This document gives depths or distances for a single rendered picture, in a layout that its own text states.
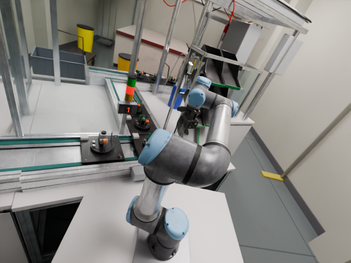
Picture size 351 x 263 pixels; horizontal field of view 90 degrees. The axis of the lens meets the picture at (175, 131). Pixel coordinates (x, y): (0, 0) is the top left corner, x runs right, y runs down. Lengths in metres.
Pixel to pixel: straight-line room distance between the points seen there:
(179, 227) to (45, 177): 0.70
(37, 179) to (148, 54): 4.78
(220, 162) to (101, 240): 0.72
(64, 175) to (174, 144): 0.76
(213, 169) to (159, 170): 0.14
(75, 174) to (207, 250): 0.80
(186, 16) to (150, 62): 3.29
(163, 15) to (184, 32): 1.00
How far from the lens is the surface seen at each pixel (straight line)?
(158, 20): 8.25
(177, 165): 0.44
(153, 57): 5.48
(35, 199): 1.15
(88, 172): 1.10
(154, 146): 0.44
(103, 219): 1.05
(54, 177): 1.10
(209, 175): 0.46
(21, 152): 1.31
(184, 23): 8.24
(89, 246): 1.00
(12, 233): 1.39
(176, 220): 0.81
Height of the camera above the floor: 1.79
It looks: 32 degrees down
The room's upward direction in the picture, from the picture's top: 21 degrees clockwise
